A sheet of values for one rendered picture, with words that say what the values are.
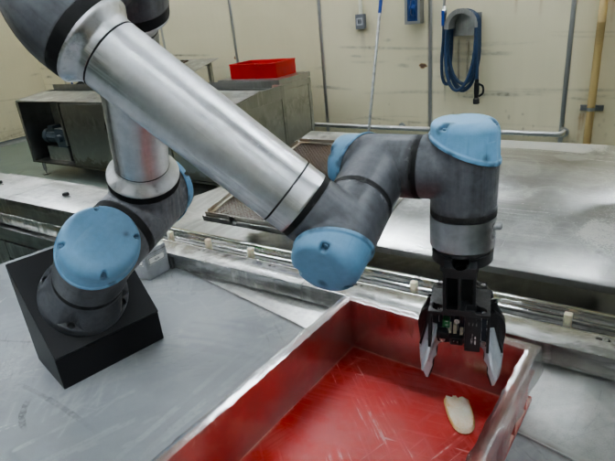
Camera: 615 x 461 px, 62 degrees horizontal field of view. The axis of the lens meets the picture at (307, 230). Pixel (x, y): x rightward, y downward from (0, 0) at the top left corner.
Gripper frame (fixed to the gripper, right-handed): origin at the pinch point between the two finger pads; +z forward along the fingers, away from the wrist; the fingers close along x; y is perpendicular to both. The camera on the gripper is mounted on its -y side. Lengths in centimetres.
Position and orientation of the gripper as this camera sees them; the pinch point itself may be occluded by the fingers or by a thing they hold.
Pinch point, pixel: (459, 370)
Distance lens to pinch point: 77.0
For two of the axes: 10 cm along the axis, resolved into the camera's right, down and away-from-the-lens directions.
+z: 0.9, 9.2, 3.9
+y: -3.2, 4.0, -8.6
